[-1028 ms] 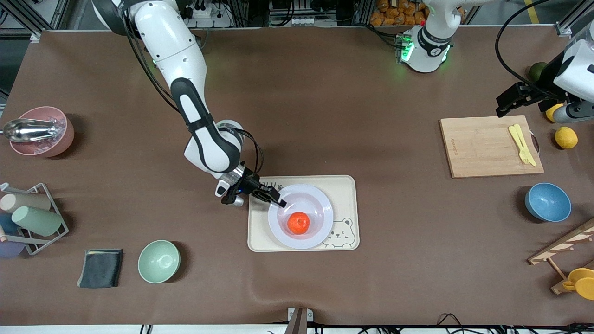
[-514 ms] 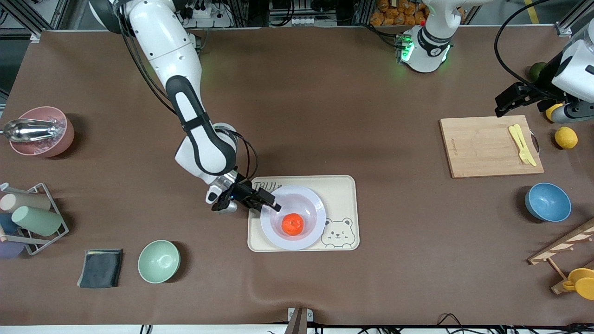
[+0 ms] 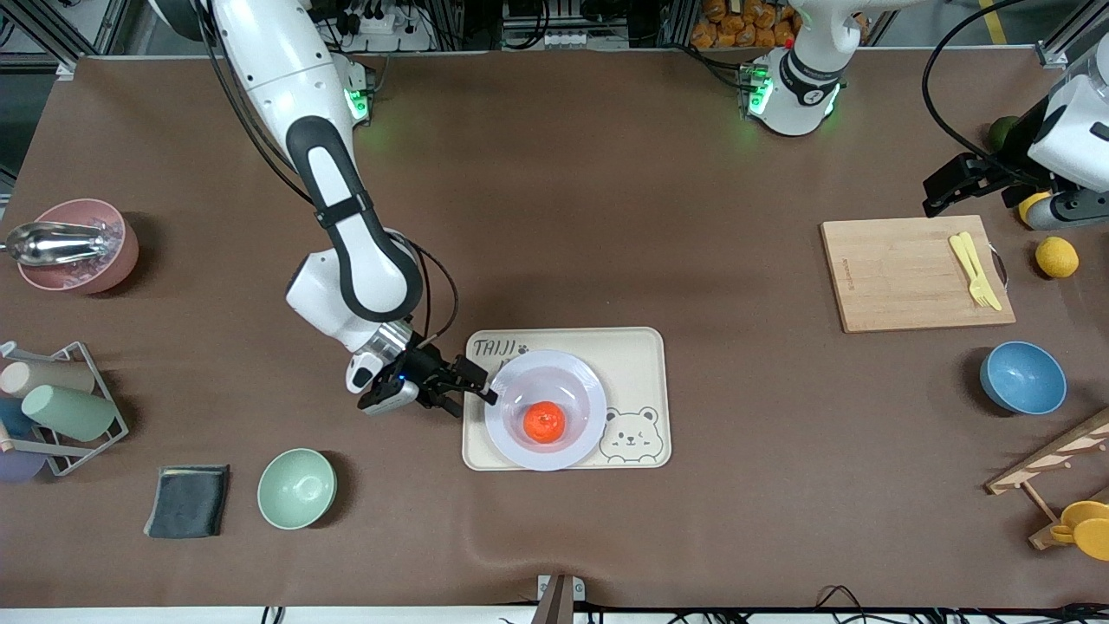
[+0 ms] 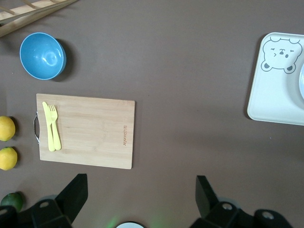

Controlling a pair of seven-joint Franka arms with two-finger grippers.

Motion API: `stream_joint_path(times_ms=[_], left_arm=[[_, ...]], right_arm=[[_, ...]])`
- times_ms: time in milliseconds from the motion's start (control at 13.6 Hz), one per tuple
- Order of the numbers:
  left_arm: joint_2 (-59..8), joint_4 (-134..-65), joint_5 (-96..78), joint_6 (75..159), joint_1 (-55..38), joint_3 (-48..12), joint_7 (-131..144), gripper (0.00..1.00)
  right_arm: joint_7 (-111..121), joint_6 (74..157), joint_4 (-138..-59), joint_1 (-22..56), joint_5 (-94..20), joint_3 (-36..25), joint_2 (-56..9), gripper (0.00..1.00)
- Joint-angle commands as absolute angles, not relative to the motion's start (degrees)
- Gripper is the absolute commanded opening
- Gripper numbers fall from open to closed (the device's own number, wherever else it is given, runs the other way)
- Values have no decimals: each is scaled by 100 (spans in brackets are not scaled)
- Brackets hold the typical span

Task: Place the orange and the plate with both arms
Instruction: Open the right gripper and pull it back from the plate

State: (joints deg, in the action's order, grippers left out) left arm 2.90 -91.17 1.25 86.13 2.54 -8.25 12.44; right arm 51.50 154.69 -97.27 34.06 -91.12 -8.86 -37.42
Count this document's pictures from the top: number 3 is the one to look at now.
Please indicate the cream tray with bear print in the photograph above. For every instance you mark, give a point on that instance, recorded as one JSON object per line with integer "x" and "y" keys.
{"x": 637, "y": 364}

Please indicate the orange mandarin fruit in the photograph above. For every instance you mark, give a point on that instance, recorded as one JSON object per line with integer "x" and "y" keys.
{"x": 544, "y": 422}

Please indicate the shiny metal scoop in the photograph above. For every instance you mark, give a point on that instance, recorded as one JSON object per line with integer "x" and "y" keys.
{"x": 52, "y": 244}

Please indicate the white power strip with plugs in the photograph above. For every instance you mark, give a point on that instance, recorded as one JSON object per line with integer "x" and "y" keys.
{"x": 390, "y": 30}

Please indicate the dark grey folded cloth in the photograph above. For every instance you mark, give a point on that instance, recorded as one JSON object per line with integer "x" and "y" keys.
{"x": 188, "y": 503}

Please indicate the grey camera mount clamp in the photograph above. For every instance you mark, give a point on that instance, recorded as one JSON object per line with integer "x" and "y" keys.
{"x": 556, "y": 598}

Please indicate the mint green cup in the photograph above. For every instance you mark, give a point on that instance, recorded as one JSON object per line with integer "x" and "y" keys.
{"x": 69, "y": 412}

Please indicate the yellow plastic fork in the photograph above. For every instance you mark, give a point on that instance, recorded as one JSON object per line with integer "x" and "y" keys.
{"x": 969, "y": 269}

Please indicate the wooden drying rack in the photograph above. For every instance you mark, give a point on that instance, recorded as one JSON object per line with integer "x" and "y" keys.
{"x": 1053, "y": 455}

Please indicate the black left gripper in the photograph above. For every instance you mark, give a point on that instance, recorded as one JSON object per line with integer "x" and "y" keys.
{"x": 1012, "y": 159}

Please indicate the mint green bowl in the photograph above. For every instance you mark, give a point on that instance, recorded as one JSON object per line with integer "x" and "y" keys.
{"x": 296, "y": 489}

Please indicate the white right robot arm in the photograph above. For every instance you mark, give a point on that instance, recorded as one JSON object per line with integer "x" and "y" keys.
{"x": 277, "y": 87}

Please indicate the yellow plastic knife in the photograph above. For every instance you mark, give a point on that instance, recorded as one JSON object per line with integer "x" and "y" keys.
{"x": 983, "y": 273}

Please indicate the bag of orange buns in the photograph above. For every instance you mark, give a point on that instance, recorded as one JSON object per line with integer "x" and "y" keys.
{"x": 745, "y": 24}

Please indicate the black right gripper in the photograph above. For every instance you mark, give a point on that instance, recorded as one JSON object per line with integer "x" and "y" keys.
{"x": 424, "y": 363}

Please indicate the pink bowl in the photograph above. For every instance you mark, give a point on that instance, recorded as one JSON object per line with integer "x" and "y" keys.
{"x": 113, "y": 269}

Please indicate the aluminium frame profile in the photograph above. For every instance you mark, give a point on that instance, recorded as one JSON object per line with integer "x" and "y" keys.
{"x": 48, "y": 35}
{"x": 1070, "y": 35}

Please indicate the yellow lemon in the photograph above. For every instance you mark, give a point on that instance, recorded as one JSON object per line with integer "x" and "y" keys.
{"x": 1057, "y": 257}
{"x": 1029, "y": 212}

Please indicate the wooden cutting board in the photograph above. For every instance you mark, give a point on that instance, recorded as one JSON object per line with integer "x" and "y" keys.
{"x": 892, "y": 277}

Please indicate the blue bowl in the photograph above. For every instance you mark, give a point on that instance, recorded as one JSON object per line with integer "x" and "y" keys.
{"x": 1024, "y": 378}

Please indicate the yellow mug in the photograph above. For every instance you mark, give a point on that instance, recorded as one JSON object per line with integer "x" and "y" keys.
{"x": 1087, "y": 529}

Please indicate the purple cup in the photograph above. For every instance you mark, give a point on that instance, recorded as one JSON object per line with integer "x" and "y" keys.
{"x": 17, "y": 466}

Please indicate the beige cup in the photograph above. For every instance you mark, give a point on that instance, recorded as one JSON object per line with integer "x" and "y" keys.
{"x": 52, "y": 375}

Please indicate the blue cup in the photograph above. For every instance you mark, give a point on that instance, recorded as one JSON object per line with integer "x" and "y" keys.
{"x": 13, "y": 418}

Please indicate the white multi socket strip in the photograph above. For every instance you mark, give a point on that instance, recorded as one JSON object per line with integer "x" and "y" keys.
{"x": 563, "y": 38}

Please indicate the pale lavender round plate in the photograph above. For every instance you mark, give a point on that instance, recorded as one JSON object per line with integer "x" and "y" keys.
{"x": 563, "y": 381}

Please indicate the dark green avocado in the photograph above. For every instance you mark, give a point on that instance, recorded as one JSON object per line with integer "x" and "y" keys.
{"x": 1002, "y": 132}

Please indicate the brown table cover mat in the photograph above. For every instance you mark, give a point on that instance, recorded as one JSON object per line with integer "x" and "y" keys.
{"x": 693, "y": 217}

